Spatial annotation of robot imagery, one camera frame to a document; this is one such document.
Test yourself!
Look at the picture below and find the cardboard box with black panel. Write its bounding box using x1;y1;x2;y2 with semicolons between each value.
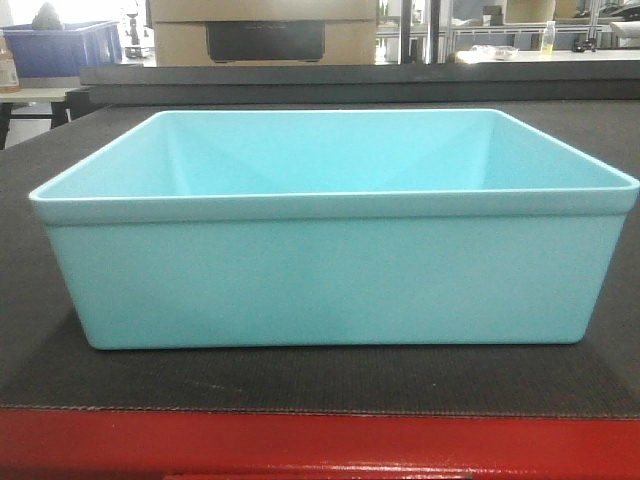
147;1;377;66

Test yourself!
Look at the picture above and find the light blue plastic bin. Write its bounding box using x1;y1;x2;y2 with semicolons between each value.
29;109;639;349

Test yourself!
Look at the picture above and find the red conveyor frame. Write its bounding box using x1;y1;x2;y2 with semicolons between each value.
1;409;639;479

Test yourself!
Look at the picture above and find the blue crate in background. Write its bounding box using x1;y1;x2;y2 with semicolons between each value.
2;20;122;79

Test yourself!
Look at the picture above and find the white background table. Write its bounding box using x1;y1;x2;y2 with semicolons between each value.
1;87;77;150

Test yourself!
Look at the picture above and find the aluminium frame workbench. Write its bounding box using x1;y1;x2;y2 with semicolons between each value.
376;1;639;64

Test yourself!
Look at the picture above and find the yellow liquid bottle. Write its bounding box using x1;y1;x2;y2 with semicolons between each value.
540;20;556;55

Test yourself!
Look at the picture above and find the grey conveyor back rail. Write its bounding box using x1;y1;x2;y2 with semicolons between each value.
80;60;639;106

